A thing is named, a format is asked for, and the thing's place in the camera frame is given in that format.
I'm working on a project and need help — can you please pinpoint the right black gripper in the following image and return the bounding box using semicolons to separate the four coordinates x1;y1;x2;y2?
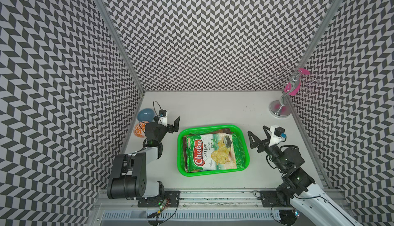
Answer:
247;125;286;173

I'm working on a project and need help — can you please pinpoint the green white Chuba bag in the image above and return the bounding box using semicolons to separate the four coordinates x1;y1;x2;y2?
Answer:
185;133;245;173

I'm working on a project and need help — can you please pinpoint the brown kettle chips bag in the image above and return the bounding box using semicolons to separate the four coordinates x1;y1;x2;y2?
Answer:
178;126;231;166

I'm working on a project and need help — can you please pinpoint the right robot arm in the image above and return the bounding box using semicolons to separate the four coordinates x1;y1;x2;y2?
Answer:
247;125;361;226

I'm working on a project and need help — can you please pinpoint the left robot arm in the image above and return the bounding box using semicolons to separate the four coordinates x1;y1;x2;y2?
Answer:
107;117;181;200

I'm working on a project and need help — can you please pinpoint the green plastic basket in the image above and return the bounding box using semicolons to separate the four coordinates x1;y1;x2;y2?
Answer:
176;124;250;177

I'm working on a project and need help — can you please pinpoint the blue bowl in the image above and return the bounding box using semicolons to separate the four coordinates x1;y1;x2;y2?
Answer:
137;108;156;122

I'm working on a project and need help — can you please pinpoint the silver pink mug tree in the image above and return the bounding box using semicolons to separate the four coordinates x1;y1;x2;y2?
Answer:
268;69;311;118

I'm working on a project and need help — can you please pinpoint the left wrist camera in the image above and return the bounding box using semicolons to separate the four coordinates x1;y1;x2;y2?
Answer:
158;109;168;127

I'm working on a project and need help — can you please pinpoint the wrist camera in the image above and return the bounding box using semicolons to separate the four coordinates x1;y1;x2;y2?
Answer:
158;109;168;127
269;125;287;147

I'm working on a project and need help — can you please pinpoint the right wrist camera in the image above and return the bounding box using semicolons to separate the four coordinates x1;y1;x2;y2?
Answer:
269;125;287;147

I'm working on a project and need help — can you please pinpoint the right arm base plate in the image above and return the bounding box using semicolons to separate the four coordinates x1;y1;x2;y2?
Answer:
253;190;303;210

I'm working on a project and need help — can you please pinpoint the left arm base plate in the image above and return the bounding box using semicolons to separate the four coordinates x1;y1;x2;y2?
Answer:
137;190;181;209

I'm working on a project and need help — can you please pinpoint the aluminium front rail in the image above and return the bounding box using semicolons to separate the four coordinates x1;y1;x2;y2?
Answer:
92;188;352;214

